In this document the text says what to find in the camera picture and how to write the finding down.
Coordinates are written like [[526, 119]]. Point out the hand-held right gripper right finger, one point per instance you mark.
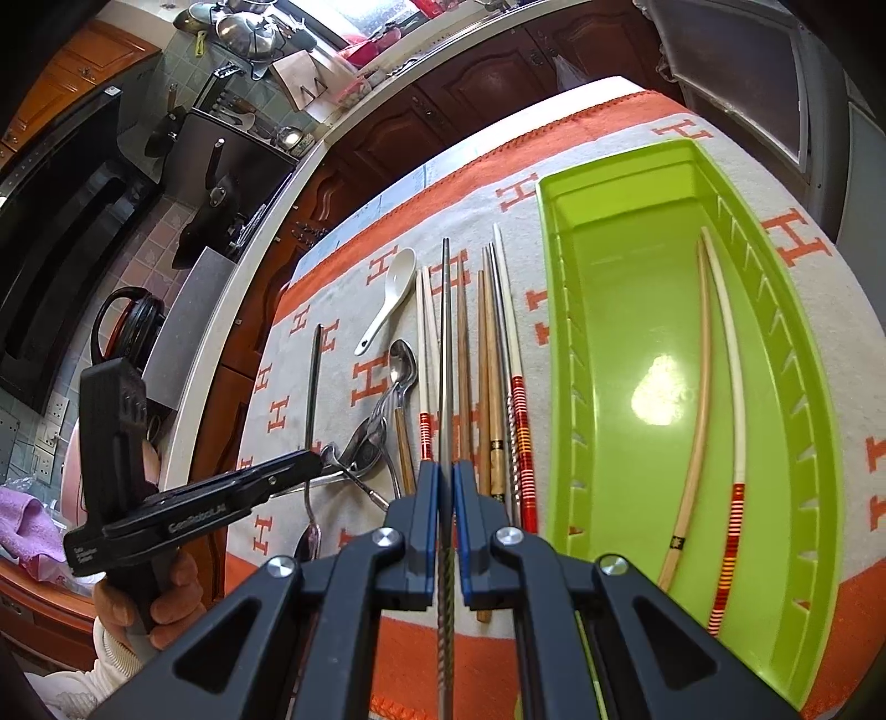
[[462, 505]]

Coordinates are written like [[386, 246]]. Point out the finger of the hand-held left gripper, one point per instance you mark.
[[284, 471]]

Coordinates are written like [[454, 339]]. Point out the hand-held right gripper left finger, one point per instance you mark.
[[429, 505]]

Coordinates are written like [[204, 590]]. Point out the beige black-marked chopstick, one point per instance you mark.
[[702, 388], [495, 415]]

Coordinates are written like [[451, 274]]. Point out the dark brown wooden chopstick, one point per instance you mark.
[[463, 346]]

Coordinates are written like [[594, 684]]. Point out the white red-striped chopstick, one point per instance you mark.
[[512, 346], [735, 388], [432, 325], [421, 346]]

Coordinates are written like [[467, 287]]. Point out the plain metal chopstick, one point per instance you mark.
[[447, 332]]

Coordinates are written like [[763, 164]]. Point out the spiral metal chopstick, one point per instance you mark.
[[500, 332]]

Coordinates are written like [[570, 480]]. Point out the white ceramic spoon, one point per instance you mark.
[[396, 277]]

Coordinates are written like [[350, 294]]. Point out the green plastic tray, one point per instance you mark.
[[623, 311]]

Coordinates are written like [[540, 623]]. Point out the person's left hand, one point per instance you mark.
[[178, 602]]

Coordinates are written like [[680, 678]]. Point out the black red kettle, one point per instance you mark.
[[131, 325]]

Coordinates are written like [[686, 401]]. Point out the pink cloth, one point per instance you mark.
[[28, 526]]

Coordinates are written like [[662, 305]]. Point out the stainless steel panel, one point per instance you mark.
[[190, 325]]

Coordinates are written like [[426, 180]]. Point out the black hanging pan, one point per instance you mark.
[[165, 135], [220, 187]]

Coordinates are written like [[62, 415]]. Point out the orange patterned beige blanket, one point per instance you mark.
[[457, 214]]

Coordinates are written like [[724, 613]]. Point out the brown wooden base cabinets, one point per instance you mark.
[[429, 118]]

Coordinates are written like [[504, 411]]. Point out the wooden cutting board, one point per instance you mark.
[[301, 79]]

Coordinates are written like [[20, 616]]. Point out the rack of metal pots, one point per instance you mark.
[[242, 31]]

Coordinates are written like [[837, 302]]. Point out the white plastic bag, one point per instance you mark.
[[569, 73]]

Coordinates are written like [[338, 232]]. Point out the wooden wall cabinet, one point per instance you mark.
[[76, 69]]

